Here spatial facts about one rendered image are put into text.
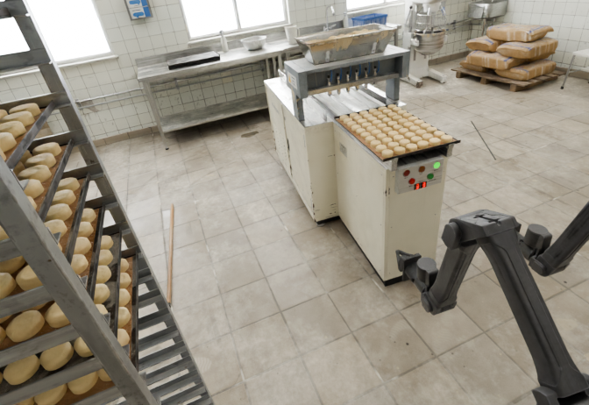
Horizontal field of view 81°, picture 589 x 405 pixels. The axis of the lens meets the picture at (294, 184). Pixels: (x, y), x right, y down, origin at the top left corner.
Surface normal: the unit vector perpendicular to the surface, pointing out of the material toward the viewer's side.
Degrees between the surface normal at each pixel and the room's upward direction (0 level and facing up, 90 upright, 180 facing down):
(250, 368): 0
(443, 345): 0
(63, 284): 90
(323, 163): 90
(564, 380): 43
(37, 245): 90
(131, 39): 90
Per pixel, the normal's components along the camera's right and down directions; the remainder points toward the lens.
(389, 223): 0.27, 0.48
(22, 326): -0.12, -0.84
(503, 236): 0.04, -0.27
